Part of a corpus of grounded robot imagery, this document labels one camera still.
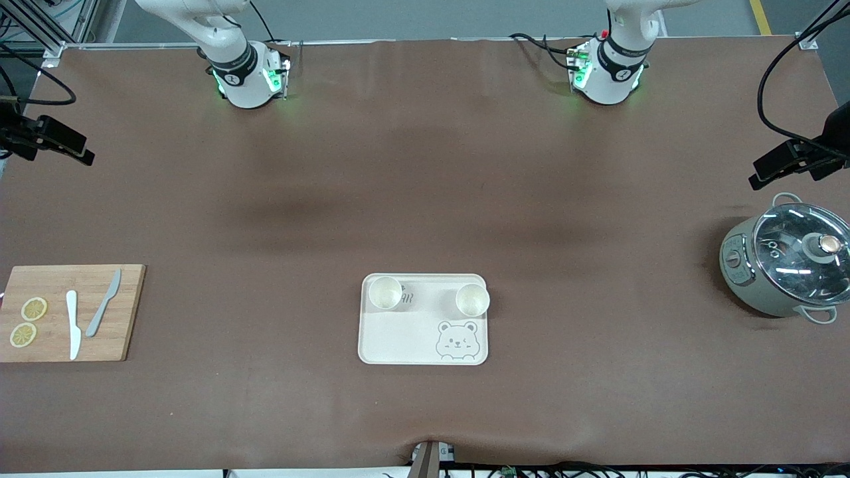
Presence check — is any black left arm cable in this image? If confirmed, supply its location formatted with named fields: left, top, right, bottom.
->
left=757, top=0, right=850, bottom=144

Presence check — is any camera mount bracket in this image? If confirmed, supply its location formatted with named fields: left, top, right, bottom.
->
left=408, top=439, right=459, bottom=478

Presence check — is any aluminium frame strut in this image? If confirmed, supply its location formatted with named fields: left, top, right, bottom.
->
left=799, top=0, right=850, bottom=42
left=0, top=0, right=100, bottom=52

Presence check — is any glass pot lid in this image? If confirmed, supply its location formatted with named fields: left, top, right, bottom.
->
left=752, top=203, right=850, bottom=306

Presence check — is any black left base cable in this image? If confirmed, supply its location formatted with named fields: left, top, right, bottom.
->
left=509, top=32, right=585, bottom=74

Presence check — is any white IKEA cup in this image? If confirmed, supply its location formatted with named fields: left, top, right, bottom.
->
left=455, top=283, right=491, bottom=317
left=368, top=276, right=404, bottom=311

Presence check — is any white plastic knife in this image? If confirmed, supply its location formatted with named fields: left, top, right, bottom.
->
left=65, top=290, right=82, bottom=361

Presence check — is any bamboo cutting board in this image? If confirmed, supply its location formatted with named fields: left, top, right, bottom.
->
left=0, top=264, right=147, bottom=363

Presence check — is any brown table cover mat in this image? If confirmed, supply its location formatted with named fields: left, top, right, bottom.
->
left=0, top=37, right=850, bottom=473

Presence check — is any grey-green electric pot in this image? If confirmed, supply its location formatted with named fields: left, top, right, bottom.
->
left=719, top=193, right=850, bottom=325

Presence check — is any black base cable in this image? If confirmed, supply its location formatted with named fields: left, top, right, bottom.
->
left=509, top=32, right=585, bottom=74
left=249, top=0, right=294, bottom=48

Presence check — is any cream tray with bear print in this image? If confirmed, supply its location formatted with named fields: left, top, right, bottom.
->
left=358, top=273, right=489, bottom=366

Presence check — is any black right base cable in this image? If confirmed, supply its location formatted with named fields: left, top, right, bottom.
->
left=249, top=0, right=294, bottom=48

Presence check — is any grey plastic knife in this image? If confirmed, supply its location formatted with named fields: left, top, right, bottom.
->
left=85, top=268, right=123, bottom=338

